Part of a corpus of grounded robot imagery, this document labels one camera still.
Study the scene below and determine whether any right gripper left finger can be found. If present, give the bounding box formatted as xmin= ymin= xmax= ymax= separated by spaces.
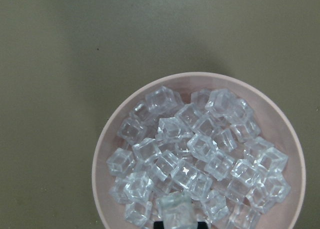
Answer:
xmin=153 ymin=221 xmax=163 ymax=229

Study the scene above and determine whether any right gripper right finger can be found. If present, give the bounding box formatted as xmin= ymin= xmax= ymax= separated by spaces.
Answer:
xmin=197 ymin=221 xmax=208 ymax=229

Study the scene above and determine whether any clear ice cube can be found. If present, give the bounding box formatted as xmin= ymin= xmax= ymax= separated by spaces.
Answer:
xmin=156 ymin=191 xmax=198 ymax=229

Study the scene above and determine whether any pile of ice cubes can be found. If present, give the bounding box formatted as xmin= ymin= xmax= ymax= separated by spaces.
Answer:
xmin=106 ymin=86 xmax=291 ymax=229

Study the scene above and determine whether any pink bowl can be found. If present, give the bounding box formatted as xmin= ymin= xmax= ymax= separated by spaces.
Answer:
xmin=91 ymin=72 xmax=306 ymax=229

